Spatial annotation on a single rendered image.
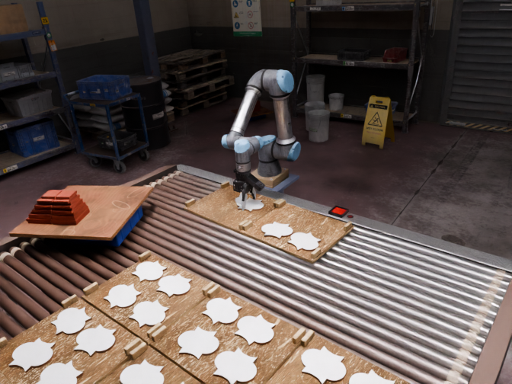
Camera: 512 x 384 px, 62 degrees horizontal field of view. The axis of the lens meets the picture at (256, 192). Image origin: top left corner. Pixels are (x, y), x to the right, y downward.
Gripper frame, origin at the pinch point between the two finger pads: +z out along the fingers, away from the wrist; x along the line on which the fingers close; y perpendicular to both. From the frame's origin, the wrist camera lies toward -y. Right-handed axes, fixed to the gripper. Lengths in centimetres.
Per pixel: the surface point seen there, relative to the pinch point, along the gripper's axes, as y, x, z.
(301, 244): -39.7, 24.8, -0.5
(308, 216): -32.6, -1.9, 0.6
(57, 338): 16, 110, 1
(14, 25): 394, -161, -73
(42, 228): 69, 71, -10
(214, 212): 14.0, 12.9, 0.6
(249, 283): -29, 54, 3
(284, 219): -22.6, 5.5, 0.6
